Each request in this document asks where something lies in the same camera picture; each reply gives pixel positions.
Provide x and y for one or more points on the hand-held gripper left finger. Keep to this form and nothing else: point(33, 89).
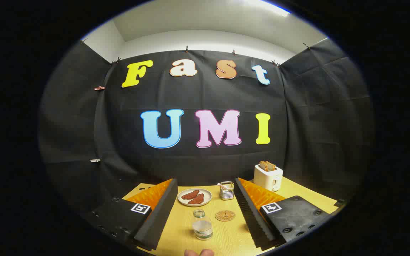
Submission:
point(157, 220)

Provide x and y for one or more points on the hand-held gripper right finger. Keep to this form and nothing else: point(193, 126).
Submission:
point(251, 217)

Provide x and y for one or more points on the round cork coaster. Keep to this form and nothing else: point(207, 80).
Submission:
point(225, 216)

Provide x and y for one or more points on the clear plastic juice bottle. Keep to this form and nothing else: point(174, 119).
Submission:
point(202, 227)

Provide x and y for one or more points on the wooden table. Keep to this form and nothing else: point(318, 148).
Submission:
point(226, 238)

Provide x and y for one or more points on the white toaster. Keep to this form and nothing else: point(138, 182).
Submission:
point(267, 179)

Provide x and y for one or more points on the brown meat piece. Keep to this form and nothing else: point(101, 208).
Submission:
point(190, 195)
point(196, 200)

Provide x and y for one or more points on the white round plate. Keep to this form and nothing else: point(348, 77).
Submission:
point(206, 193)

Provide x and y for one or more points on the toast slice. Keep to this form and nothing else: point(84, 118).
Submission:
point(263, 165)
point(271, 166)

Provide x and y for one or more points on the black backdrop cloth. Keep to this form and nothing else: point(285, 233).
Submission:
point(205, 96)

